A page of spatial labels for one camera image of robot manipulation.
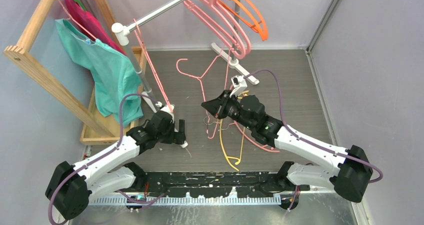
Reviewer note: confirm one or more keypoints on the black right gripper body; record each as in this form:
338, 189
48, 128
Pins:
231, 107

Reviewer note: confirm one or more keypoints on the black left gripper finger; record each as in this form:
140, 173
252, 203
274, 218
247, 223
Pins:
179, 138
181, 126

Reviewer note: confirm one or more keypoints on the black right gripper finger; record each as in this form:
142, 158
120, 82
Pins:
223, 98
213, 108

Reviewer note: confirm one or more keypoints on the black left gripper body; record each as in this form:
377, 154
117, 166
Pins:
167, 136

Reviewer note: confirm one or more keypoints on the pink plastic hanger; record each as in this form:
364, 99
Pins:
215, 21

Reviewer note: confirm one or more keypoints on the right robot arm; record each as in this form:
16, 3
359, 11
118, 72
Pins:
346, 170

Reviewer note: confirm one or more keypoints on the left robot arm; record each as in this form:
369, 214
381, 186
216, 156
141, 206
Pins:
73, 186

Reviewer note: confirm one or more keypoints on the wooden clothes rack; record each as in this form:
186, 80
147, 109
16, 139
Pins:
97, 130

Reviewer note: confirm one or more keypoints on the teal shirt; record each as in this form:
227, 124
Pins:
115, 80

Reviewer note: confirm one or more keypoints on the white metal clothes rack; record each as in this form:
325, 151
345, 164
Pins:
235, 39

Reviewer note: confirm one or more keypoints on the magenta garment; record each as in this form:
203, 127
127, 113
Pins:
92, 27

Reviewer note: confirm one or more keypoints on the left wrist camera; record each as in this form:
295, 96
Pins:
166, 108

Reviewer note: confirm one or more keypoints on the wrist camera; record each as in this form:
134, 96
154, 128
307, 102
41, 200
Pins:
238, 85
166, 108

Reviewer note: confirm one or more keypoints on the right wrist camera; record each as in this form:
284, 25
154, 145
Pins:
238, 85

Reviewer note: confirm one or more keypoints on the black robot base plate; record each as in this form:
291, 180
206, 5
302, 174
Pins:
247, 184

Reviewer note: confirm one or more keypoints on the yellow wire hanger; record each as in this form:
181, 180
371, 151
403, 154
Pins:
231, 144

